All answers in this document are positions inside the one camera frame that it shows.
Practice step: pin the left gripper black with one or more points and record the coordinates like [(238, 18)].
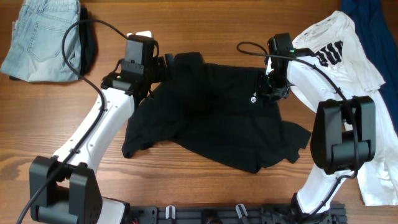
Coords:
[(161, 74)]

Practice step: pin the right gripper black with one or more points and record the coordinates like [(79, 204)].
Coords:
[(265, 88)]

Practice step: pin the black t-shirt with logo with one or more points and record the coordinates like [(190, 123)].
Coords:
[(213, 110)]

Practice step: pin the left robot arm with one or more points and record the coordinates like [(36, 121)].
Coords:
[(63, 188)]

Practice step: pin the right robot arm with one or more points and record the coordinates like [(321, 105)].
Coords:
[(344, 132)]

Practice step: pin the white t-shirt black lettering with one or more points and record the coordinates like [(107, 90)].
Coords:
[(341, 56)]

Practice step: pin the black folded garment under jeans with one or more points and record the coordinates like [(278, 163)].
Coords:
[(79, 45)]

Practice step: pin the navy blue garment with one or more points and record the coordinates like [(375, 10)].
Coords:
[(378, 44)]

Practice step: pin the light blue folded jeans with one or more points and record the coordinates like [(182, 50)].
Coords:
[(35, 54)]

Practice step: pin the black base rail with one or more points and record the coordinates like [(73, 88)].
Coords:
[(266, 214)]

